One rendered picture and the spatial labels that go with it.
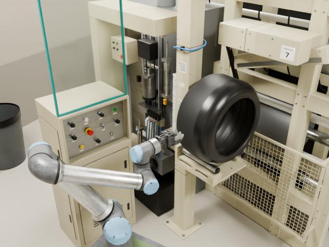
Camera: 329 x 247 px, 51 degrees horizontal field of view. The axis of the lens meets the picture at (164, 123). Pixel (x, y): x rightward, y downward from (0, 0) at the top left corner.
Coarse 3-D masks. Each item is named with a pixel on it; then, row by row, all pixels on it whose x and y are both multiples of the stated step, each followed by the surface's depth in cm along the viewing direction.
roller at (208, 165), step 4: (184, 148) 257; (184, 152) 256; (188, 152) 253; (188, 156) 254; (192, 156) 250; (196, 160) 248; (200, 160) 245; (204, 164) 242; (208, 164) 240; (212, 164) 240; (208, 168) 240; (212, 168) 237; (216, 168) 236; (216, 172) 236
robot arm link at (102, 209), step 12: (36, 144) 176; (48, 144) 181; (72, 192) 187; (84, 192) 190; (96, 192) 198; (84, 204) 194; (96, 204) 196; (108, 204) 202; (96, 216) 201; (108, 216) 200; (120, 216) 202
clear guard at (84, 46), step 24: (48, 0) 195; (72, 0) 204; (96, 0) 214; (120, 0) 224; (48, 24) 200; (72, 24) 209; (96, 24) 220; (120, 24) 231; (48, 48) 205; (72, 48) 215; (96, 48) 226; (120, 48) 238; (72, 72) 221; (96, 72) 233; (120, 72) 246; (72, 96) 228; (96, 96) 240; (120, 96) 253
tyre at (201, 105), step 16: (208, 80) 225; (224, 80) 222; (240, 80) 226; (192, 96) 222; (208, 96) 215; (224, 96) 213; (240, 96) 219; (256, 96) 232; (192, 112) 218; (208, 112) 211; (224, 112) 214; (240, 112) 260; (256, 112) 239; (176, 128) 232; (192, 128) 218; (208, 128) 212; (224, 128) 267; (240, 128) 259; (192, 144) 224; (208, 144) 217; (224, 144) 260; (240, 144) 246; (208, 160) 228; (224, 160) 236
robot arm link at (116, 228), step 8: (104, 224) 199; (112, 224) 193; (120, 224) 193; (128, 224) 193; (104, 232) 190; (112, 232) 188; (120, 232) 188; (128, 232) 189; (112, 240) 187; (120, 240) 187; (128, 240) 191
